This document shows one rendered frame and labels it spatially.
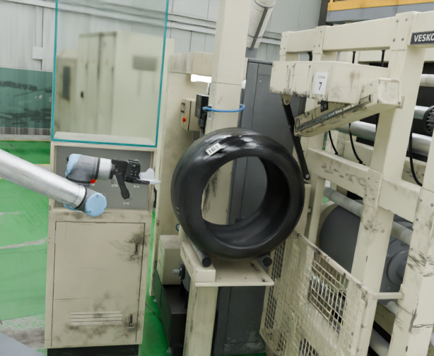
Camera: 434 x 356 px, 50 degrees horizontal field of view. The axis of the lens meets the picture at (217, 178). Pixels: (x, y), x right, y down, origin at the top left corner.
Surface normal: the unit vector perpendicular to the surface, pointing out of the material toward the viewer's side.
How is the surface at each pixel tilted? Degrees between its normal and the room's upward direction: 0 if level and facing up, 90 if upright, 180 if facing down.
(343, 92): 90
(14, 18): 90
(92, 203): 90
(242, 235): 39
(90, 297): 90
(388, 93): 72
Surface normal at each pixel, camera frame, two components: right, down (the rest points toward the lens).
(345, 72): 0.25, 0.23
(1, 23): 0.51, 0.23
